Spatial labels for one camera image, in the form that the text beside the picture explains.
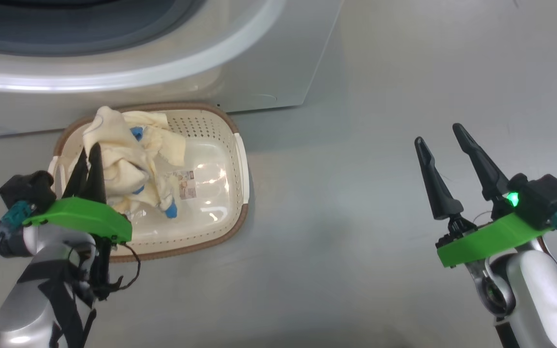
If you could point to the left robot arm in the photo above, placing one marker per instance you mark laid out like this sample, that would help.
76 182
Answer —
32 290

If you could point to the cream perforated laundry basket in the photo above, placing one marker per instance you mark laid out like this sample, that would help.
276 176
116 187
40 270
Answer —
211 222

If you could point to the white front-load washing machine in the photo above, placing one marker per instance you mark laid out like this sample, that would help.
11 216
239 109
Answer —
259 63

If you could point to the cream garment with line drawing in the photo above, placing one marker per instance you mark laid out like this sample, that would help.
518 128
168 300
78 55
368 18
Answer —
114 145

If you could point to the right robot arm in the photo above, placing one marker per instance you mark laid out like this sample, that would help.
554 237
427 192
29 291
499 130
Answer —
535 299

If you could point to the printed basket label sticker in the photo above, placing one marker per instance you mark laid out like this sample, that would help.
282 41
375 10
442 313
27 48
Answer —
185 184

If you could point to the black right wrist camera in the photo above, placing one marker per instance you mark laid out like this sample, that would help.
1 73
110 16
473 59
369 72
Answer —
547 198

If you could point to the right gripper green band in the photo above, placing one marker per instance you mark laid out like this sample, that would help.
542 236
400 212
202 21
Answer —
486 241

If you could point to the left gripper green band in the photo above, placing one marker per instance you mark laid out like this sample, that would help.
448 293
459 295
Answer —
80 215

